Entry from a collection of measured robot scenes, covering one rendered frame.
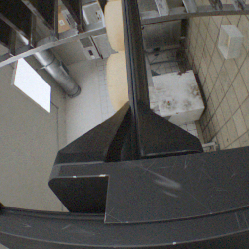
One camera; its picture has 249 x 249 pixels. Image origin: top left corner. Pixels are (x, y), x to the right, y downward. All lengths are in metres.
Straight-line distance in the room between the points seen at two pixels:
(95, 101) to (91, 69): 0.94
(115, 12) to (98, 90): 4.83
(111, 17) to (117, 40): 0.02
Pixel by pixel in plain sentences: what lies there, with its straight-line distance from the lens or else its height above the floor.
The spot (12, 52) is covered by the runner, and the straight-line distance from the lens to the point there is 0.76.
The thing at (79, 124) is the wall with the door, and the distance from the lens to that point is 4.80.
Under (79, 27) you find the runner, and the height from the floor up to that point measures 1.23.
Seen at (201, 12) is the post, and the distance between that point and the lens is 0.70.
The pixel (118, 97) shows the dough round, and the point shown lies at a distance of 0.15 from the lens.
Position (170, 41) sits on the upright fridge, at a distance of 4.08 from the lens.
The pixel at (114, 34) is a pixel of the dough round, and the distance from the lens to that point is 0.18.
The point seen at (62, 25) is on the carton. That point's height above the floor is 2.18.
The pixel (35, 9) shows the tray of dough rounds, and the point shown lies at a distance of 0.60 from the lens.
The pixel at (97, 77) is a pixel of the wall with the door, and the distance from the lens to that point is 5.20.
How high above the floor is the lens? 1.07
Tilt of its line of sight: 7 degrees up
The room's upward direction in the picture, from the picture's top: 100 degrees counter-clockwise
